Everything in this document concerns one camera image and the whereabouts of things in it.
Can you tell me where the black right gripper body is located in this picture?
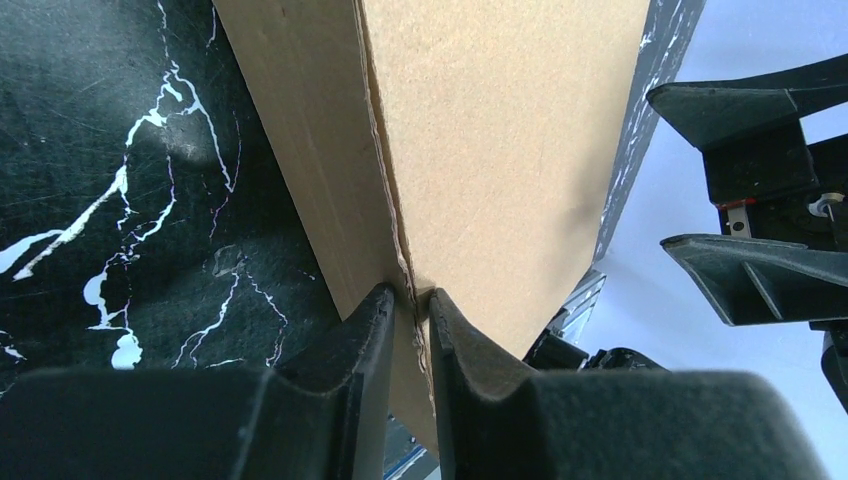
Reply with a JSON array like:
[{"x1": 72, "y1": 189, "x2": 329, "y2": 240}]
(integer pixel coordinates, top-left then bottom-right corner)
[{"x1": 702, "y1": 122, "x2": 847, "y2": 252}]

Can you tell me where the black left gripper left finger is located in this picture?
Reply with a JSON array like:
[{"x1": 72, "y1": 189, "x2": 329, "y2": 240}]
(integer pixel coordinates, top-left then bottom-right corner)
[{"x1": 1, "y1": 284, "x2": 395, "y2": 479}]

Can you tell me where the brown cardboard box sheet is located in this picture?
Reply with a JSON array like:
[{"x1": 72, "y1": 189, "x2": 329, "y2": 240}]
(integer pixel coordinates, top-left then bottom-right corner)
[{"x1": 215, "y1": 0, "x2": 649, "y2": 455}]

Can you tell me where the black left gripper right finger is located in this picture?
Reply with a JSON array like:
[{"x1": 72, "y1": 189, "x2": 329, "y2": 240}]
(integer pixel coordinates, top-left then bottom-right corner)
[{"x1": 429, "y1": 289, "x2": 827, "y2": 479}]

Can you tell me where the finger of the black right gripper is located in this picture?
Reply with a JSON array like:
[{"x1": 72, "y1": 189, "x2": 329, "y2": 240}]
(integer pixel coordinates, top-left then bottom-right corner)
[
  {"x1": 660, "y1": 234, "x2": 847, "y2": 327},
  {"x1": 646, "y1": 55, "x2": 847, "y2": 149}
]

